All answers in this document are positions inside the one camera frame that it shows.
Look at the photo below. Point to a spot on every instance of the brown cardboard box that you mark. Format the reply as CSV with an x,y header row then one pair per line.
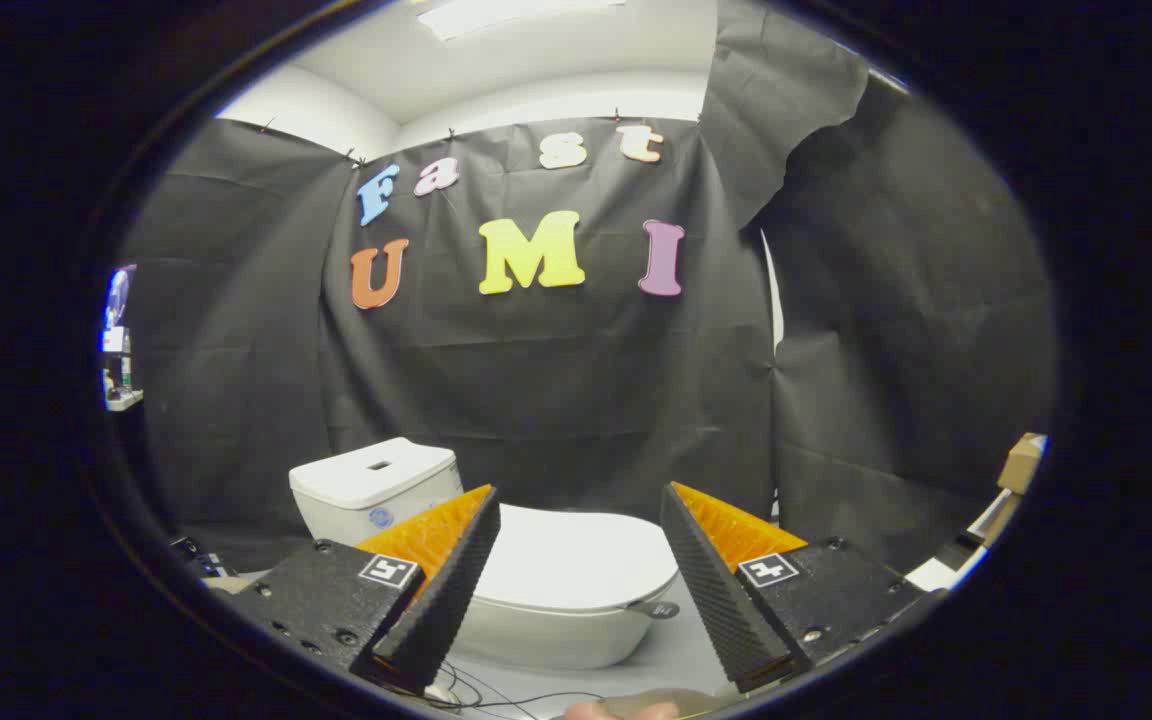
x,y
1021,465

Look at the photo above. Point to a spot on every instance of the black electronic box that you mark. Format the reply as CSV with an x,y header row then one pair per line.
x,y
198,560

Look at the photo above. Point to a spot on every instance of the white flat board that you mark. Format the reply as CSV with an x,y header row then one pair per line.
x,y
936,575

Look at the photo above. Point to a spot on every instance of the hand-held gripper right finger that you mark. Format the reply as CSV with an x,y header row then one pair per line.
x,y
721,590

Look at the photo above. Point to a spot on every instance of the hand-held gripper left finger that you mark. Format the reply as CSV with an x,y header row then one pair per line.
x,y
446,590

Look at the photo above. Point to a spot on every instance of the ceiling light panel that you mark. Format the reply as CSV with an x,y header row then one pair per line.
x,y
496,15

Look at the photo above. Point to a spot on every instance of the black backdrop cloth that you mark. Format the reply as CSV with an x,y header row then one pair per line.
x,y
556,400

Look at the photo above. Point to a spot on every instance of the white toilet bowl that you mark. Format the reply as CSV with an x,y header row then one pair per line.
x,y
556,640

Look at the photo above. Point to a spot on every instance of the white shelf with bottles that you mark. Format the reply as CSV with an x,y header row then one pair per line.
x,y
122,400

